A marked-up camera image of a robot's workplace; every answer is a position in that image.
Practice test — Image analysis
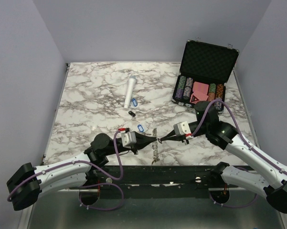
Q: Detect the metal keyring disc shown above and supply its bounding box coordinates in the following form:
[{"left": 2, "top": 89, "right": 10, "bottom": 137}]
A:
[{"left": 152, "top": 128, "right": 160, "bottom": 161}]

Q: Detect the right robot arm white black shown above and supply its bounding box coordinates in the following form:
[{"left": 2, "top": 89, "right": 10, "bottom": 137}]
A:
[{"left": 159, "top": 100, "right": 287, "bottom": 214}]

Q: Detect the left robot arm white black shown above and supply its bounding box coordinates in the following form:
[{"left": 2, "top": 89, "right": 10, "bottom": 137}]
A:
[{"left": 7, "top": 128, "right": 157, "bottom": 211}]

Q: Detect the blue tag key front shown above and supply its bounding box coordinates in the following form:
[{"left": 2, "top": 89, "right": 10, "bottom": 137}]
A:
[{"left": 137, "top": 124, "right": 147, "bottom": 135}]

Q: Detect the black glossy tag key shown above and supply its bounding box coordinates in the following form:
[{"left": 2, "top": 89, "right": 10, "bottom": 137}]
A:
[{"left": 128, "top": 111, "right": 136, "bottom": 121}]

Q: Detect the blue tag key by microphone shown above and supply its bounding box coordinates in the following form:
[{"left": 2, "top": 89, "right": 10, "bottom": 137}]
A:
[{"left": 131, "top": 98, "right": 138, "bottom": 107}]

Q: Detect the purple green chip stack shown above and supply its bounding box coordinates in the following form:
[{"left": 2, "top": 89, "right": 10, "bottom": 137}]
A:
[{"left": 174, "top": 76, "right": 187, "bottom": 100}]

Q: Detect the red playing cards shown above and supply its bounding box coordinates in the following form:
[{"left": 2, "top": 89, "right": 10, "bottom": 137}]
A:
[{"left": 190, "top": 82, "right": 209, "bottom": 104}]

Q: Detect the orange black chip stack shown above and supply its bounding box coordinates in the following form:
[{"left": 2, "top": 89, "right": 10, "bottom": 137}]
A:
[{"left": 214, "top": 84, "right": 224, "bottom": 111}]

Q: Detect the purple grey chip stack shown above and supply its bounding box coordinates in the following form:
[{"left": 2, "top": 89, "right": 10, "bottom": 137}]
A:
[{"left": 182, "top": 77, "right": 193, "bottom": 100}]

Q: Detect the white microphone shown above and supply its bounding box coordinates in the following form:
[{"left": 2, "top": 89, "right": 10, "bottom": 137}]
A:
[{"left": 123, "top": 76, "right": 137, "bottom": 109}]

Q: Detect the black poker chip case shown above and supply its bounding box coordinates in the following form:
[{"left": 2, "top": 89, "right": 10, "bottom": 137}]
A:
[{"left": 172, "top": 40, "right": 239, "bottom": 108}]

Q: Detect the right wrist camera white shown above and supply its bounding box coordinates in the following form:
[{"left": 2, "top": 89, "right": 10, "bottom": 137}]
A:
[{"left": 173, "top": 121, "right": 191, "bottom": 136}]

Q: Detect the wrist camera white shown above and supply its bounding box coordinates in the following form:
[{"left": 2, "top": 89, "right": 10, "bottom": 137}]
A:
[
  {"left": 173, "top": 121, "right": 191, "bottom": 136},
  {"left": 121, "top": 131, "right": 137, "bottom": 147}
]

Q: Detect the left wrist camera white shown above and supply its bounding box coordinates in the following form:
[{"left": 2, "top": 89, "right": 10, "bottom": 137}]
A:
[{"left": 121, "top": 131, "right": 137, "bottom": 147}]

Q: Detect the black mounting rail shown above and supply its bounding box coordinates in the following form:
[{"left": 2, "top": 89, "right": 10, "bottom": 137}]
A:
[{"left": 79, "top": 166, "right": 230, "bottom": 202}]

